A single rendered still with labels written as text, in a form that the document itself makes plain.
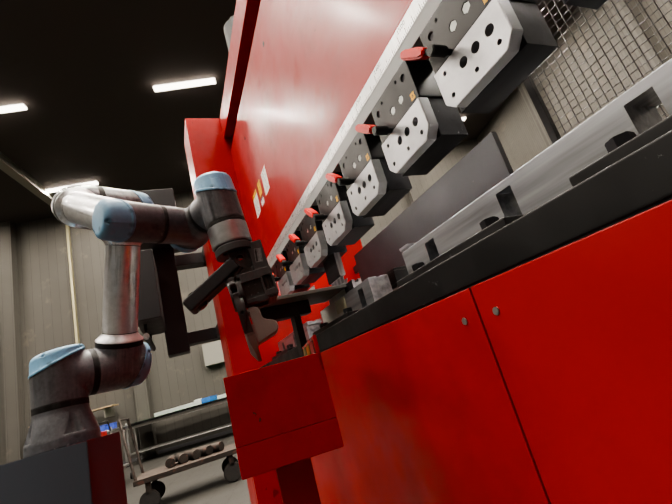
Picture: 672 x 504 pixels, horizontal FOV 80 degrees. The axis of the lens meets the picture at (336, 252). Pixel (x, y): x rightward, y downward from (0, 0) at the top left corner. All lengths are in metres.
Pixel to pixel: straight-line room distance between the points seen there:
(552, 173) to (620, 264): 0.21
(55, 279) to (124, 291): 12.19
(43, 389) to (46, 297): 12.19
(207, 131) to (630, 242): 2.26
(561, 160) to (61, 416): 1.11
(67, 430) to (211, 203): 0.64
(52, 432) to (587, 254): 1.08
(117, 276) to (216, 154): 1.32
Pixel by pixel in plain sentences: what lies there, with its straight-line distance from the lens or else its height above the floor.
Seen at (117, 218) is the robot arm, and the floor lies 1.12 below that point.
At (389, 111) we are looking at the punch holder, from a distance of 0.86.
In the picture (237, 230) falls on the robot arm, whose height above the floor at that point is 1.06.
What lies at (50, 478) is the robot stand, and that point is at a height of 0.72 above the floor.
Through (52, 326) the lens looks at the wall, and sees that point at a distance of 13.10.
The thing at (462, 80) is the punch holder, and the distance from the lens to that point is 0.70.
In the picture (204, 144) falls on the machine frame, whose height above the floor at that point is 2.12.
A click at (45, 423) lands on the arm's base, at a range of 1.17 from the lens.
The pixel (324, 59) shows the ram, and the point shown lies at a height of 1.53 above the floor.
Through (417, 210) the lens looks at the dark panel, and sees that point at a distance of 1.70.
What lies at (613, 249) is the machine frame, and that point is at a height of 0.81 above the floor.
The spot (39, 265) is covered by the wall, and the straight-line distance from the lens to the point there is 13.71.
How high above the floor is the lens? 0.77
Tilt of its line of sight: 16 degrees up
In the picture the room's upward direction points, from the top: 16 degrees counter-clockwise
